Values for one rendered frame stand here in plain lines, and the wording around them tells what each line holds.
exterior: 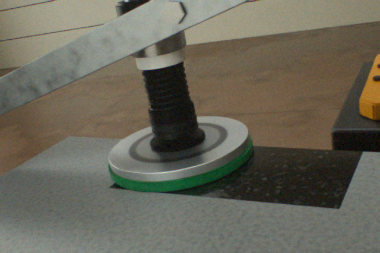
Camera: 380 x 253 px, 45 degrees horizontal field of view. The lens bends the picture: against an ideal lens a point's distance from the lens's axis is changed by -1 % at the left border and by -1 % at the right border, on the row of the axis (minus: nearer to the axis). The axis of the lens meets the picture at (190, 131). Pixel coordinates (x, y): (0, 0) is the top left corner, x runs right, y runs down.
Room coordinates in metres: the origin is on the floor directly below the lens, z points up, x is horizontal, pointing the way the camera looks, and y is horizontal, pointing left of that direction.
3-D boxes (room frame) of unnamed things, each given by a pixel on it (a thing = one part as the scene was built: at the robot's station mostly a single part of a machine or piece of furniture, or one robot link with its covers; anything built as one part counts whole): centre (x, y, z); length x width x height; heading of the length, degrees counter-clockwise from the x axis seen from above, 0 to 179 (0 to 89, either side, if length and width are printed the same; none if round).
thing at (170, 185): (0.66, 0.02, 0.89); 0.22 x 0.22 x 0.04
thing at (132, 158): (0.66, 0.02, 0.89); 0.21 x 0.21 x 0.01
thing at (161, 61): (0.66, 0.02, 1.03); 0.07 x 0.07 x 0.04
